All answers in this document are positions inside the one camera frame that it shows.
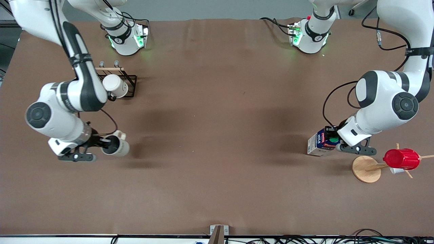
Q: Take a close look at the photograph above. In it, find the cream mug with grey inside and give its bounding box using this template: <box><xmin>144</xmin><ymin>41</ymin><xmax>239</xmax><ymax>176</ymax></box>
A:
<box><xmin>101</xmin><ymin>130</ymin><xmax>130</xmax><ymax>157</ymax></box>

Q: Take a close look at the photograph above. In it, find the blue and white milk carton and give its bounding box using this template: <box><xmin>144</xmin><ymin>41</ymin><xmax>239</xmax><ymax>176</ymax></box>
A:
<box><xmin>307</xmin><ymin>129</ymin><xmax>341</xmax><ymax>157</ymax></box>

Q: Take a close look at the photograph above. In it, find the red plastic cup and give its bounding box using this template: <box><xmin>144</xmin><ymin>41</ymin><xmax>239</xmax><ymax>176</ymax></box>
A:
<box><xmin>383</xmin><ymin>148</ymin><xmax>421</xmax><ymax>170</ymax></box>

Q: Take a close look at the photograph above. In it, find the wooden mug tree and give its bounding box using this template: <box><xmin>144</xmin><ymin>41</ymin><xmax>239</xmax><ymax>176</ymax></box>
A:
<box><xmin>352</xmin><ymin>143</ymin><xmax>434</xmax><ymax>184</ymax></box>

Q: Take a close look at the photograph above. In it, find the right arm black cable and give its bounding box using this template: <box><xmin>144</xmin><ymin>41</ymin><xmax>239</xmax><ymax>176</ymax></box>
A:
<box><xmin>49</xmin><ymin>0</ymin><xmax>118</xmax><ymax>137</ymax></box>

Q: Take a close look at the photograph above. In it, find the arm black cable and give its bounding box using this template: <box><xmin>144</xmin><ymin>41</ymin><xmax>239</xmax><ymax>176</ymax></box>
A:
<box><xmin>49</xmin><ymin>0</ymin><xmax>118</xmax><ymax>137</ymax></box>
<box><xmin>322</xmin><ymin>0</ymin><xmax>411</xmax><ymax>133</ymax></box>

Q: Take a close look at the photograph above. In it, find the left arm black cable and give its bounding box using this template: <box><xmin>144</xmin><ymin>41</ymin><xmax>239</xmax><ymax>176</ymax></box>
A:
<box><xmin>322</xmin><ymin>0</ymin><xmax>411</xmax><ymax>133</ymax></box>

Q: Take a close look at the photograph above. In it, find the plain white black-handled mug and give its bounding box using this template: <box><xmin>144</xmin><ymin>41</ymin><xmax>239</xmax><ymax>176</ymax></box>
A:
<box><xmin>102</xmin><ymin>74</ymin><xmax>129</xmax><ymax>101</ymax></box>

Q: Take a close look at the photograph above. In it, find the black wire mug rack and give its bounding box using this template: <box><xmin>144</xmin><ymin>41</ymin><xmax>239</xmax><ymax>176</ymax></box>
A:
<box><xmin>95</xmin><ymin>60</ymin><xmax>137</xmax><ymax>99</ymax></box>

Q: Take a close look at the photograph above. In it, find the white edge rail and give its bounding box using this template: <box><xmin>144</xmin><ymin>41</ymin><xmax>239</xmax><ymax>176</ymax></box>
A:
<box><xmin>0</xmin><ymin>235</ymin><xmax>434</xmax><ymax>244</ymax></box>

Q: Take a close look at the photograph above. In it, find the black cable bundle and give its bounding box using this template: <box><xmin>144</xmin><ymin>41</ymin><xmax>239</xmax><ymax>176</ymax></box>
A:
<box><xmin>224</xmin><ymin>229</ymin><xmax>434</xmax><ymax>244</ymax></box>

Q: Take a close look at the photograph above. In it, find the black base cable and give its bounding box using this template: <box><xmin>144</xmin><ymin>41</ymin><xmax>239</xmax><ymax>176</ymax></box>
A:
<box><xmin>102</xmin><ymin>0</ymin><xmax>150</xmax><ymax>34</ymax></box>
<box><xmin>259</xmin><ymin>16</ymin><xmax>295</xmax><ymax>37</ymax></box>

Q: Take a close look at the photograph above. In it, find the grey metal camera bracket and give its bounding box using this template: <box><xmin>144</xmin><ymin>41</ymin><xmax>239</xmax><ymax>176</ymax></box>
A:
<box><xmin>210</xmin><ymin>225</ymin><xmax>229</xmax><ymax>244</ymax></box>

